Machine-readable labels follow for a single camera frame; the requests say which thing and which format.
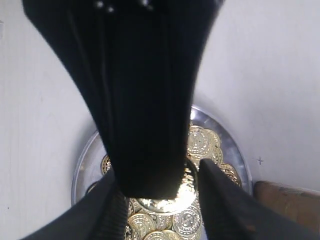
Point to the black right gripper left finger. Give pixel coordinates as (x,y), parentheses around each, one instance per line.
(99,215)

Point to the gold coin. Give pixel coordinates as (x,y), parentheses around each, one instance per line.
(186,194)

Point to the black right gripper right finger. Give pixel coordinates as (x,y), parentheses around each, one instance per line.
(230,213)

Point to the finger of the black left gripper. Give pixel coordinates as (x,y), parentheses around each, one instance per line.
(135,63)

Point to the brown cardboard coin box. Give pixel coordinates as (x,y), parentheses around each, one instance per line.
(300,205)

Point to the round silver metal plate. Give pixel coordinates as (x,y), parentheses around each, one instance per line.
(145,224)

